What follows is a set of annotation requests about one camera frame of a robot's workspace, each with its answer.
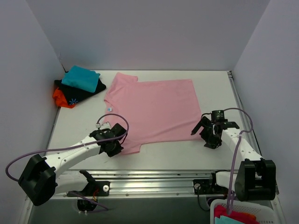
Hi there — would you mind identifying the pink t-shirt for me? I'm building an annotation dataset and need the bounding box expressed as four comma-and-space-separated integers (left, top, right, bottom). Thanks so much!
104, 73, 201, 154

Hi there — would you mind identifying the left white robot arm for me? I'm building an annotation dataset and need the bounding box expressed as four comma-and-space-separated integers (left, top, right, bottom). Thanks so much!
18, 123, 128, 206

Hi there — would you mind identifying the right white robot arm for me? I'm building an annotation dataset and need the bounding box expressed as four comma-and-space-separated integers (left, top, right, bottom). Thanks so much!
191, 110, 276, 201

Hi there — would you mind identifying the black folded t-shirt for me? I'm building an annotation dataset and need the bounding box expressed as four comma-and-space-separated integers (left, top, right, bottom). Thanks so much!
54, 80, 107, 105

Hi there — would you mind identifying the teal folded t-shirt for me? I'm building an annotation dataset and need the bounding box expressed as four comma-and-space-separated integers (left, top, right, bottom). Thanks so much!
61, 66, 100, 93

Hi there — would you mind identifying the orange folded t-shirt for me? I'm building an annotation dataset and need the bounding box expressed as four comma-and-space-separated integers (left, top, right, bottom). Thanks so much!
52, 88, 75, 108

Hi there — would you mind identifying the red shirt in basket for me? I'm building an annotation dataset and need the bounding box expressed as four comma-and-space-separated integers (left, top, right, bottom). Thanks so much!
214, 205, 247, 224

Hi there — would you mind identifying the teal shirt in basket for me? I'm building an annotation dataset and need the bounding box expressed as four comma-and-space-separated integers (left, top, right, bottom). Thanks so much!
214, 216, 242, 224

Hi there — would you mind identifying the orange shirt in basket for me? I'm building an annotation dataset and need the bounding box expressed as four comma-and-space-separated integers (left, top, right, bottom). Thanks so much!
243, 212, 256, 220

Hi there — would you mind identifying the white laundry basket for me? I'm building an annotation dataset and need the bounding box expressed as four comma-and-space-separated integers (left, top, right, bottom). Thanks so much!
210, 199, 279, 224

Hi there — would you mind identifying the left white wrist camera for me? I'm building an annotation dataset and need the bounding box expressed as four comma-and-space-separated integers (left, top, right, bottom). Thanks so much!
95, 122, 111, 129

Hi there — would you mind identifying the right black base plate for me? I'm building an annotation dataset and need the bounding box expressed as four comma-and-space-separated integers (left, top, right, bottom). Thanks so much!
193, 178, 228, 195

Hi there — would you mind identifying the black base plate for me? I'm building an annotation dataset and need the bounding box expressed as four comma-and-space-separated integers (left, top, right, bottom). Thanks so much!
66, 181, 110, 197
193, 178, 228, 195

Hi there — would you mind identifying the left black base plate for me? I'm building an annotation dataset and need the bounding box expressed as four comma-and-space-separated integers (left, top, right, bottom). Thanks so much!
66, 181, 110, 197

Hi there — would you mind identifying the aluminium rail frame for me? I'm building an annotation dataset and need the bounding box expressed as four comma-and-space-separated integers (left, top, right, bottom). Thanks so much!
25, 71, 280, 201

